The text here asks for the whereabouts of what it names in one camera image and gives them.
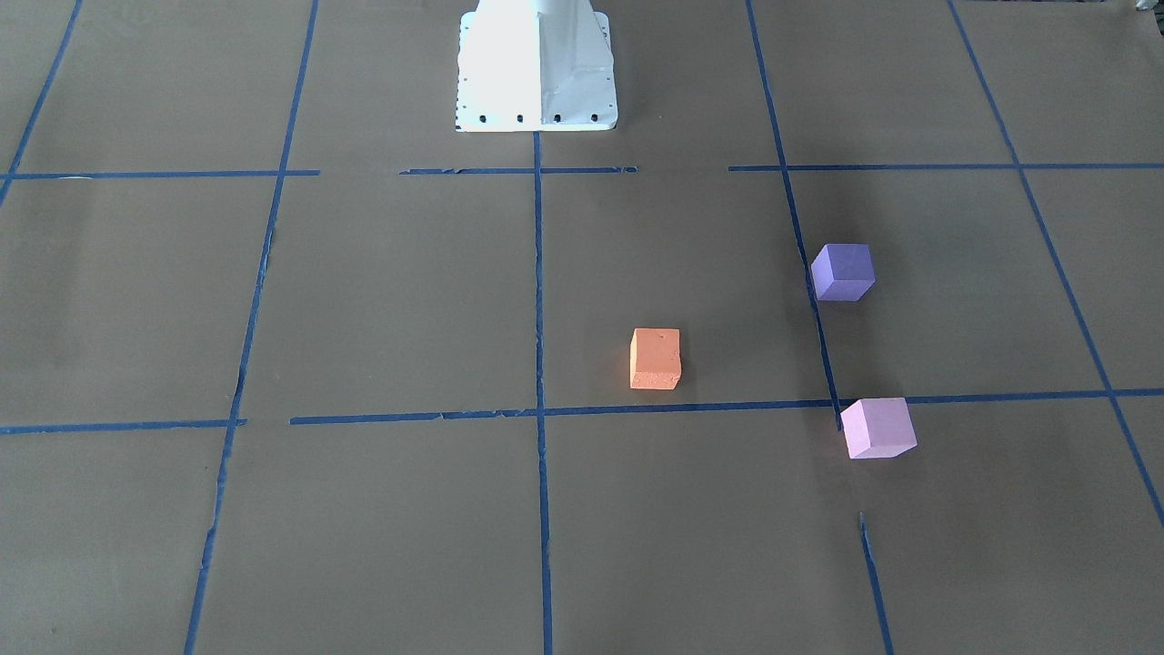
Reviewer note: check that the purple foam cube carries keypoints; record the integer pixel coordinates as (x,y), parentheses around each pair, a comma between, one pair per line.
(843,272)

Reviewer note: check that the pink foam cube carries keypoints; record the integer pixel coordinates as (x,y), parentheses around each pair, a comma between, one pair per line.
(878,428)

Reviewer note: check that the white pedestal column with base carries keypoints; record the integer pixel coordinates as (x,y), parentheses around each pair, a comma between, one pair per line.
(535,66)

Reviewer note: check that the orange foam cube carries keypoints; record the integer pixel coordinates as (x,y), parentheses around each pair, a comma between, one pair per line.
(655,361)

